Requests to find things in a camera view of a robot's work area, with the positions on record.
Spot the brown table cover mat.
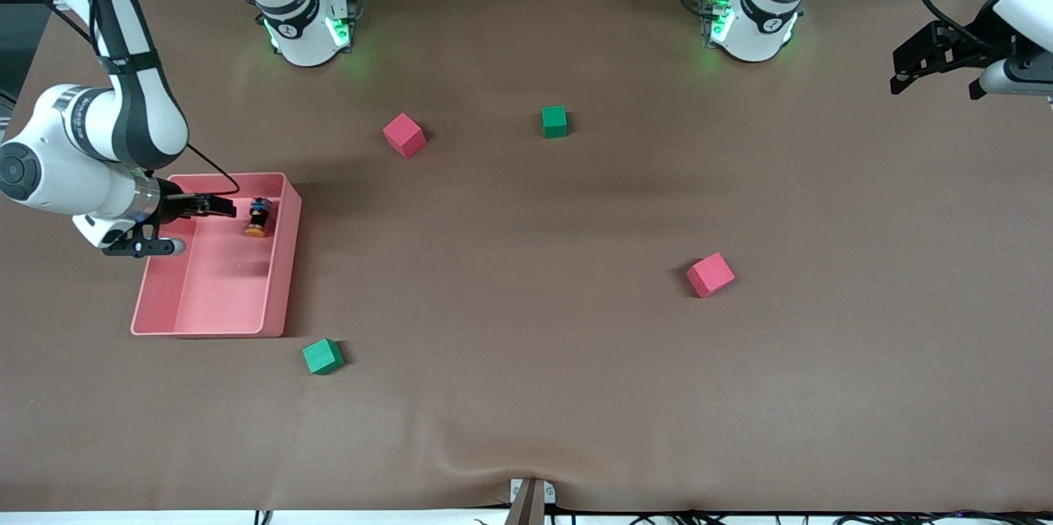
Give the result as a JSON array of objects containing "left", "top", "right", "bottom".
[{"left": 0, "top": 0, "right": 1053, "bottom": 514}]

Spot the black button with orange cap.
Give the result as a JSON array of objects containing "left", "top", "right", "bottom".
[{"left": 244, "top": 197, "right": 275, "bottom": 239}]

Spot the metal edge bracket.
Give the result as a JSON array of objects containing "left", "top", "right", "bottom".
[{"left": 503, "top": 478, "right": 557, "bottom": 525}]

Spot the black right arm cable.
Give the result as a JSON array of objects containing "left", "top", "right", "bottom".
[{"left": 0, "top": 0, "right": 242, "bottom": 198}]

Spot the pink foam cube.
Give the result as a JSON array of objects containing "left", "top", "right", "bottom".
[
  {"left": 383, "top": 113, "right": 428, "bottom": 160},
  {"left": 685, "top": 252, "right": 737, "bottom": 300}
]

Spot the pink plastic tray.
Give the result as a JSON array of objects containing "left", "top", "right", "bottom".
[{"left": 130, "top": 172, "right": 303, "bottom": 339}]

